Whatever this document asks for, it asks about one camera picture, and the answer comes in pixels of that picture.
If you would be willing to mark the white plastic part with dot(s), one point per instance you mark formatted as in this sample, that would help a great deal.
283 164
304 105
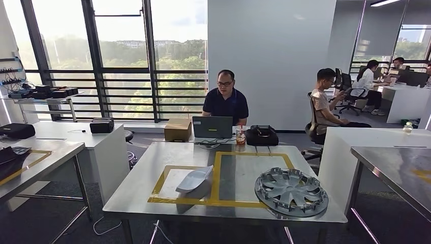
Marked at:
195 180

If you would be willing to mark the black plastic part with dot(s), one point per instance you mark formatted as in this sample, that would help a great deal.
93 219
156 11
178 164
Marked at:
11 165

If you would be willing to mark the dark grey laptop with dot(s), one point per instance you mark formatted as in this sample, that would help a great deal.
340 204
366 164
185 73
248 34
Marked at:
212 127

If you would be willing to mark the person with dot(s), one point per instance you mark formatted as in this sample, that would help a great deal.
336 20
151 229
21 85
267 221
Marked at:
429 70
225 104
399 61
365 82
320 104

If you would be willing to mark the plastic drink cup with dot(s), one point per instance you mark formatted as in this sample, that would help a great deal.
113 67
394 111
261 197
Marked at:
240 138

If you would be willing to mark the closed cardboard box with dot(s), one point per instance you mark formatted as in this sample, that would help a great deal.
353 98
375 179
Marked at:
177 130

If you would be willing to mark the black carry bag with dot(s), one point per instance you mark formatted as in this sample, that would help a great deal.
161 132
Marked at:
262 137

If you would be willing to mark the black round stool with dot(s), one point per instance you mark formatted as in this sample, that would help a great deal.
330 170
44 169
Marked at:
128 134

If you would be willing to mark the black office chair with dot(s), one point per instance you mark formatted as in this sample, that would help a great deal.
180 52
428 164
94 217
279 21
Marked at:
337 77
346 84
311 131

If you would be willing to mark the silver wheel hubcap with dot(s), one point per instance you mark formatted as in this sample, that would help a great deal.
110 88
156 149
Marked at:
289 192

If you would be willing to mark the black window railing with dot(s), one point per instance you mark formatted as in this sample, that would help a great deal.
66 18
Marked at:
124 70

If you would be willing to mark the black equipment case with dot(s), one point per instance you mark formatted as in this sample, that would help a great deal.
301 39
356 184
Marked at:
101 127

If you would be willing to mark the black battery case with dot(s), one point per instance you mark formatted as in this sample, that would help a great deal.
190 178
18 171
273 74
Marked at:
64 92
42 91
20 95

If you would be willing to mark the steel rack table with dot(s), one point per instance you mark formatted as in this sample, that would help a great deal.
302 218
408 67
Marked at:
40 100

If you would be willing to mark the grey roller blind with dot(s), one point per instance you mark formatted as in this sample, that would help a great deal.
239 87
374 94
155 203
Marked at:
378 30

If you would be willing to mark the white desk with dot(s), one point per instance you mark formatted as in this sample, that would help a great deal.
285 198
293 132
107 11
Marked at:
404 104

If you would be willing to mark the small clear bottle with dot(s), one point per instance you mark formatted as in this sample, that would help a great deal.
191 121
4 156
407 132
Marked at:
407 129

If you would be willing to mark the black zip case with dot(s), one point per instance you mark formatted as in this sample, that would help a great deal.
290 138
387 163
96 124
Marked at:
17 131

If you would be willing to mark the black monitor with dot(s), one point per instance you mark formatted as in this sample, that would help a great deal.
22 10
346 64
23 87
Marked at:
412 78

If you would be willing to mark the black power strip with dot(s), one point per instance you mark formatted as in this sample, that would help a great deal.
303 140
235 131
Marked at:
10 70
13 81

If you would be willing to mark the ceiling light strip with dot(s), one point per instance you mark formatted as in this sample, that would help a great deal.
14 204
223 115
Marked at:
384 2

